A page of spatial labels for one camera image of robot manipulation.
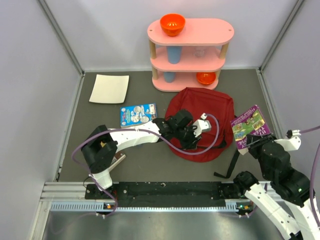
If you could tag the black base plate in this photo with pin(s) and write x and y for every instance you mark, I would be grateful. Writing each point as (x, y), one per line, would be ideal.
(174, 194)

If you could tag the upper blue cup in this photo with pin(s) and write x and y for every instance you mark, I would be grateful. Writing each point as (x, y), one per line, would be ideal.
(174, 54)

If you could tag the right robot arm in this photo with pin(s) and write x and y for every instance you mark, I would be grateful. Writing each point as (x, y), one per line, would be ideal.
(292, 186)

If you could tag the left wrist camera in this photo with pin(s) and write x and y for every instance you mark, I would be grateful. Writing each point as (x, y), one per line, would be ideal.
(201, 125)

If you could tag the aluminium frame rail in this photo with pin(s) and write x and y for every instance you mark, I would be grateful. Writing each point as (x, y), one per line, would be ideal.
(63, 192)

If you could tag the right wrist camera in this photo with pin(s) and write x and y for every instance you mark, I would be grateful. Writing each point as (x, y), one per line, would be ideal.
(292, 140)

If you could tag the blue cup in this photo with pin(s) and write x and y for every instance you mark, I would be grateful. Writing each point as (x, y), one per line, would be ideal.
(169, 77)
(174, 54)

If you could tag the grey cable duct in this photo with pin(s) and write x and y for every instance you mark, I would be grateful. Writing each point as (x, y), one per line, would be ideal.
(232, 206)

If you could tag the brown cover book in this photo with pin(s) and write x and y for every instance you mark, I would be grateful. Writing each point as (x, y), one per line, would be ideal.
(118, 157)

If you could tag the lower blue cup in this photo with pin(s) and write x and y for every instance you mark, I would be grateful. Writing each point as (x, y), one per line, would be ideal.
(169, 77)

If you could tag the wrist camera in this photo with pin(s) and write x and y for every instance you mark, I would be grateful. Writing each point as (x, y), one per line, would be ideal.
(292, 140)
(201, 125)

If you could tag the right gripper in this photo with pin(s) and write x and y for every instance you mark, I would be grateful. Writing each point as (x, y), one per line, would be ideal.
(253, 142)

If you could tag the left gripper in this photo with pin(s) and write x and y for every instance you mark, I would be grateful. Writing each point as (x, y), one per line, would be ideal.
(191, 143)

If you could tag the red student backpack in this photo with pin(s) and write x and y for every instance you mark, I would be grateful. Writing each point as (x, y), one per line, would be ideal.
(198, 101)

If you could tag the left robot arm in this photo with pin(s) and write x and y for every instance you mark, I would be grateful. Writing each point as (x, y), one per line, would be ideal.
(99, 152)

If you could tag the purple treehouse book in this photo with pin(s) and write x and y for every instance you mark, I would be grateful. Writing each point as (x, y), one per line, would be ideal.
(251, 122)

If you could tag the orange bowl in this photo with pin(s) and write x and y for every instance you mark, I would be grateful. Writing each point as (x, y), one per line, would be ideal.
(206, 78)
(172, 24)

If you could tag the blue illustrated children's book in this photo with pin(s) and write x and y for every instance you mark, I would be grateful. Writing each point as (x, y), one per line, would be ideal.
(137, 114)

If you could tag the orange bowl on bottom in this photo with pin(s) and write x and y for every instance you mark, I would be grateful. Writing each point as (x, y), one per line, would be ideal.
(206, 78)

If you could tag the pink three-tier shelf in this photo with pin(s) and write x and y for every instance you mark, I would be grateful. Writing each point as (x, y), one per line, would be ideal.
(212, 33)

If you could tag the orange bowl on top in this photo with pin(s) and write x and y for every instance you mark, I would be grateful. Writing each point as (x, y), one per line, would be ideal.
(172, 24)

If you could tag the clear glass on shelf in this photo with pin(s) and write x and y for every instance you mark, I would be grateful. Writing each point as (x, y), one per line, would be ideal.
(199, 52)

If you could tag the white paper sheet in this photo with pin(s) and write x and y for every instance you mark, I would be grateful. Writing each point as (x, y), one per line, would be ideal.
(109, 89)

